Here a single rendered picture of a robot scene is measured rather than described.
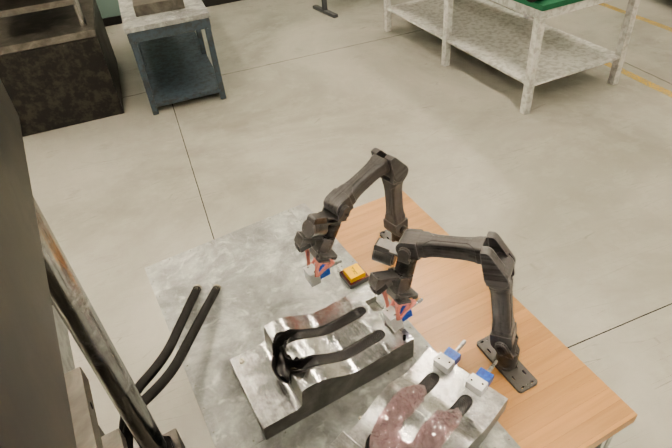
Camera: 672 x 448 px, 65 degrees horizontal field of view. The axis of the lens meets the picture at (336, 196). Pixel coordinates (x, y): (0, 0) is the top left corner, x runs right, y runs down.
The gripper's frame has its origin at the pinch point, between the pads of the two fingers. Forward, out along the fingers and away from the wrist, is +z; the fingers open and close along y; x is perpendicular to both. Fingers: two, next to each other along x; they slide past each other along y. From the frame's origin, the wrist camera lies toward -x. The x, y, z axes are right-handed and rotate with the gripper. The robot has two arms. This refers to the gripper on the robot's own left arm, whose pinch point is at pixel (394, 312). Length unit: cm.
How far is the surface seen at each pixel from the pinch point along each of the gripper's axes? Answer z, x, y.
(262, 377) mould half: 21.6, -36.8, -7.8
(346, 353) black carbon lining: 12.5, -13.9, -0.6
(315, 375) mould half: 12.3, -27.3, 5.4
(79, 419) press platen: -3, -87, 18
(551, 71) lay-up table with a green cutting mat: -55, 273, -194
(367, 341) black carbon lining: 9.6, -7.0, -0.7
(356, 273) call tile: 5.1, 5.6, -30.9
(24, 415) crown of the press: -58, -93, 75
